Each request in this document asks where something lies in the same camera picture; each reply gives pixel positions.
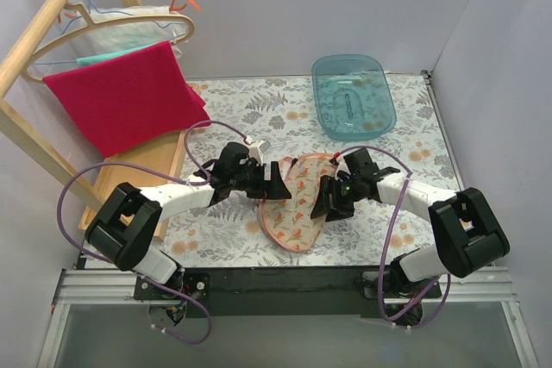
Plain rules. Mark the floral patterned table mat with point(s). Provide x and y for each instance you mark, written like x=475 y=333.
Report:
x=282 y=111

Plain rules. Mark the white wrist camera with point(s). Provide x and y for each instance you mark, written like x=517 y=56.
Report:
x=340 y=165
x=257 y=150

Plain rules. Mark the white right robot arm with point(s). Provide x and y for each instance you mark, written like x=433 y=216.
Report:
x=467 y=234

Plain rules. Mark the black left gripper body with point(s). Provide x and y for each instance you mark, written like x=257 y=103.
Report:
x=262 y=181

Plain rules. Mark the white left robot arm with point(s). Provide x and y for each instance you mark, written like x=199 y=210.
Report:
x=123 y=229

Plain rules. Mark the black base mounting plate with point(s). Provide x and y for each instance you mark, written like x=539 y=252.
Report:
x=327 y=290

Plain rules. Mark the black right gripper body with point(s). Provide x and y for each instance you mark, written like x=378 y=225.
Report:
x=337 y=192

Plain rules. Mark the teal folded cloth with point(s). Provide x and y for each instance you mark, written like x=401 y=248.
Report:
x=94 y=59

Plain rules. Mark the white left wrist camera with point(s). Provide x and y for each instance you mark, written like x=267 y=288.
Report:
x=257 y=150

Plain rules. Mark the peach floral mesh laundry bag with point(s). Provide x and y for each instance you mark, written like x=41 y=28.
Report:
x=288 y=222

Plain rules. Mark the magenta red towel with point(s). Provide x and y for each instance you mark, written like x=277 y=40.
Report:
x=123 y=102

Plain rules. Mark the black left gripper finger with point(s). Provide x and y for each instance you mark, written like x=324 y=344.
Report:
x=278 y=193
x=275 y=179

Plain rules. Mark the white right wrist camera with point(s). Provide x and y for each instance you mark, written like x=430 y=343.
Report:
x=340 y=165

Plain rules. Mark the aluminium frame rail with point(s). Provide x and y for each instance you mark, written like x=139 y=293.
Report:
x=108 y=318

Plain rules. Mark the white cloth on hanger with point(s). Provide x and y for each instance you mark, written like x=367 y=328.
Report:
x=129 y=35

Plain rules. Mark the beige wooden hanger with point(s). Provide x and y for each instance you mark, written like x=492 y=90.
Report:
x=60 y=59

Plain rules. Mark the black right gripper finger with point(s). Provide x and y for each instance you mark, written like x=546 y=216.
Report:
x=324 y=201
x=335 y=214

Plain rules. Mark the clear teal plastic tub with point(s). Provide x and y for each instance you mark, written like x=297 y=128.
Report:
x=352 y=97

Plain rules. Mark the blue wire hanger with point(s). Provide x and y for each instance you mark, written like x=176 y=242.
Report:
x=80 y=22

